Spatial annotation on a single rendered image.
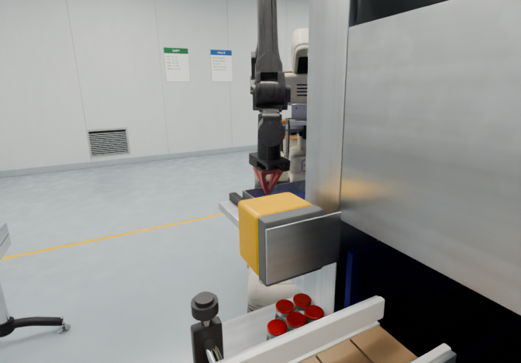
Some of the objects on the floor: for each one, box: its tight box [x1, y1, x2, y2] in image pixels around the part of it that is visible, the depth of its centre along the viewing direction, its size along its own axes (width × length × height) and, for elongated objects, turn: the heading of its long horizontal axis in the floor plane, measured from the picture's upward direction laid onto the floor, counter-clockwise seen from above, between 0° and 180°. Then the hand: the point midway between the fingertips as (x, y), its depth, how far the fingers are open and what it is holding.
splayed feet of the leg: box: [0, 316, 71, 337], centre depth 142 cm, size 8×50×14 cm, turn 120°
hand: (267, 191), depth 78 cm, fingers closed, pressing on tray
